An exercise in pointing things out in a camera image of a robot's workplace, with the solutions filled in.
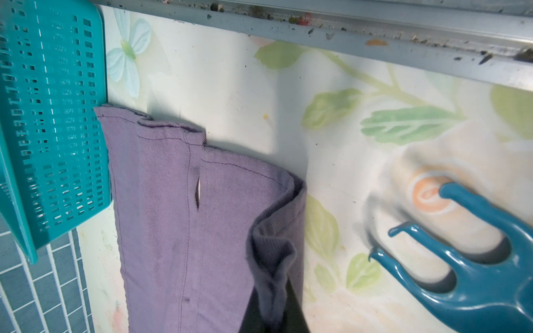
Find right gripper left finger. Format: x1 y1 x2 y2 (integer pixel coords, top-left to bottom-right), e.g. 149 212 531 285
239 291 267 333

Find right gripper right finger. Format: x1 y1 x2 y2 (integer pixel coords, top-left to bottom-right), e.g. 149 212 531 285
283 280 310 333

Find purple trousers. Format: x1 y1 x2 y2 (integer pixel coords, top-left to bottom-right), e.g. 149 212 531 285
95 105 307 332

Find teal plastic mesh basket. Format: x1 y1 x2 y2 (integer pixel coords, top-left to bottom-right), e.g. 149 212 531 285
1 1 111 263

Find blue garden rake yellow handle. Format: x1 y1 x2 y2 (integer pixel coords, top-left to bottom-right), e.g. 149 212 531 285
369 183 532 332

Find aluminium side rail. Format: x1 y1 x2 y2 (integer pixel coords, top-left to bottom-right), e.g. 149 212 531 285
106 1 532 91

